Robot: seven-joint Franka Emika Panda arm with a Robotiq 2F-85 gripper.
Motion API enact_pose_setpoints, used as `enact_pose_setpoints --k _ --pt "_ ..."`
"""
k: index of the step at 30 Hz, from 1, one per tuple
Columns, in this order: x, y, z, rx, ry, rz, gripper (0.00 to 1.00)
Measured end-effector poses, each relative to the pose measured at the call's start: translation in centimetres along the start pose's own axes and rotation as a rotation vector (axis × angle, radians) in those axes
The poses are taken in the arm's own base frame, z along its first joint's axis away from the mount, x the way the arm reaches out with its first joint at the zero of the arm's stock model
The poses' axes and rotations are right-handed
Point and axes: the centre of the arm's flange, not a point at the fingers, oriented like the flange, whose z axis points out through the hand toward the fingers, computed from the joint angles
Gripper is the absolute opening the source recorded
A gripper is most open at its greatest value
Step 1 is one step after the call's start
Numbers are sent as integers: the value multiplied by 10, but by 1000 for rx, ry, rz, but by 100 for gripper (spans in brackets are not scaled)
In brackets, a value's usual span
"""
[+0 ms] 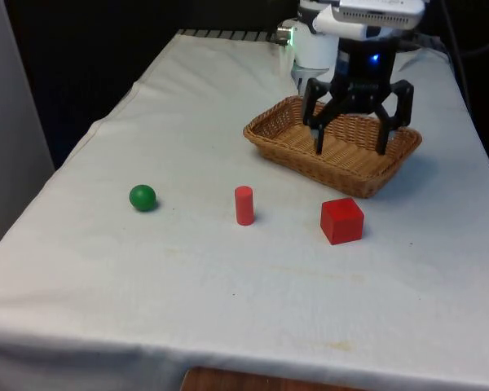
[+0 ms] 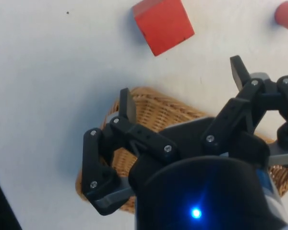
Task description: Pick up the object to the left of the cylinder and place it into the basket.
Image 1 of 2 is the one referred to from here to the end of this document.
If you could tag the red cylinder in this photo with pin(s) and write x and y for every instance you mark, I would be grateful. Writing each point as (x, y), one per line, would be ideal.
(244, 205)

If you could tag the red cube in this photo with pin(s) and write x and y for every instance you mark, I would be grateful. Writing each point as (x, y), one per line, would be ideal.
(341, 220)

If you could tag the wicker basket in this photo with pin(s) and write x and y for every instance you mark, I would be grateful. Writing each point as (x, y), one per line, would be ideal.
(334, 156)

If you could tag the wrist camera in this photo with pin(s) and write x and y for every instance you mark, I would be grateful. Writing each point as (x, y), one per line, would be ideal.
(381, 12)

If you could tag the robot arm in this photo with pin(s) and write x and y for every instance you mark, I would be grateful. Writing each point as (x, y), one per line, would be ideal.
(315, 45)

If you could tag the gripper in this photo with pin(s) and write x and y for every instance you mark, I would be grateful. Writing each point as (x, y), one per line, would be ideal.
(364, 61)

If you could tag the green ball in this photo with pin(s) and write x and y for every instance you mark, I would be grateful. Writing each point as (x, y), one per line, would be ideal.
(142, 198)

